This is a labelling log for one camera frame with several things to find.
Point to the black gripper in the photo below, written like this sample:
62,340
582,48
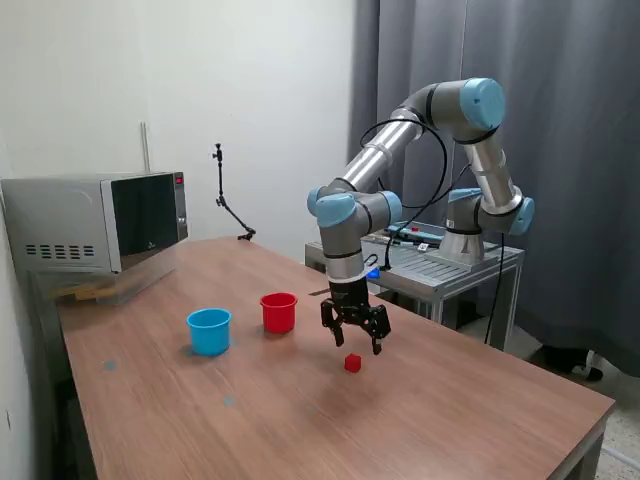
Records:
349,296

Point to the red cube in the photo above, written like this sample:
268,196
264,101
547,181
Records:
352,363

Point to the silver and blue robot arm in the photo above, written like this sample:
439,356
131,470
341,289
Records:
485,160

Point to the red plastic bin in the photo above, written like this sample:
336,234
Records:
278,312

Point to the blue plastic bin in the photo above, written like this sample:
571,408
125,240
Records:
209,335

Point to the black tape strip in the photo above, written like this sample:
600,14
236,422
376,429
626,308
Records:
318,292

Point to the grey metal robot stand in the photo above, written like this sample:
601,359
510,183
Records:
440,270

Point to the blue teach pendant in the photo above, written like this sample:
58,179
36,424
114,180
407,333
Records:
425,231

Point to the grey round sticker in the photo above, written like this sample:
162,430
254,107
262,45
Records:
109,365
228,400

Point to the black shoe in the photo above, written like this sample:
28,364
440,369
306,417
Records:
570,360

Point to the grey table leg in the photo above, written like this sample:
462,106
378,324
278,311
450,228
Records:
585,460

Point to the wooden blocks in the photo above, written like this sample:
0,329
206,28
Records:
82,292

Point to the silver microwave oven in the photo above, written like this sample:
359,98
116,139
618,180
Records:
65,215

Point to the grey curtain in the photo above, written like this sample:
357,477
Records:
575,60

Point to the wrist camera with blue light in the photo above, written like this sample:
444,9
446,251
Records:
374,273

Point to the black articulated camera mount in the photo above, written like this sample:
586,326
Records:
220,185

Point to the white wall conduit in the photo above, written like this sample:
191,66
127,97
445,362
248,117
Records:
145,147

